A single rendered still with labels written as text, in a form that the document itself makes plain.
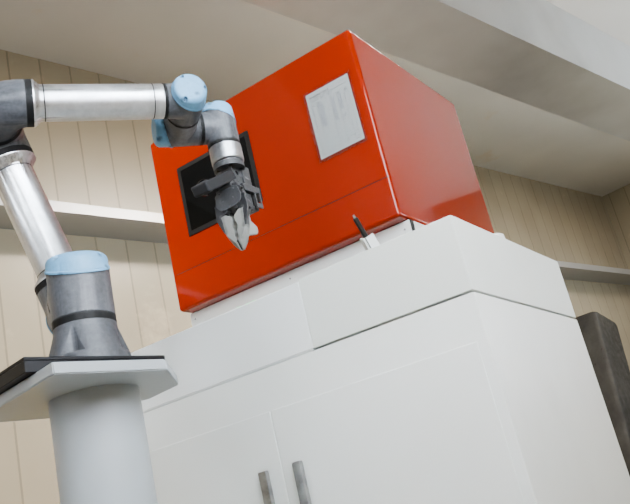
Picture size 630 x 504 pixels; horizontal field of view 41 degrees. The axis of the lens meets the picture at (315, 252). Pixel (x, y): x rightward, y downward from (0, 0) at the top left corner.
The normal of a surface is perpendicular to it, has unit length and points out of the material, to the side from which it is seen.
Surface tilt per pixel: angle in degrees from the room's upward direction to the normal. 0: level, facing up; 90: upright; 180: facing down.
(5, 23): 180
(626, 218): 90
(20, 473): 90
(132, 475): 90
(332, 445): 90
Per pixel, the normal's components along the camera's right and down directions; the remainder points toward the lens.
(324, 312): -0.55, -0.15
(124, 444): 0.62, -0.38
